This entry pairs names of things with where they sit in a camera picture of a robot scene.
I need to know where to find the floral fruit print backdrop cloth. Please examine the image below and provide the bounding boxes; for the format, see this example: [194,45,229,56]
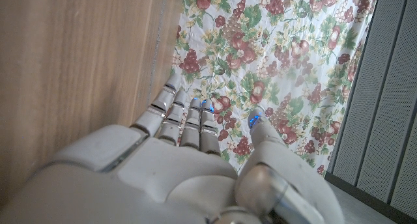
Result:
[167,0,382,178]

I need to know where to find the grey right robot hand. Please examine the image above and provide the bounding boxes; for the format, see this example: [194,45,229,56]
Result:
[0,74,346,224]

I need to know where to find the grey perforated panel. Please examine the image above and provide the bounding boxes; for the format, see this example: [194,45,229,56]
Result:
[325,0,417,218]

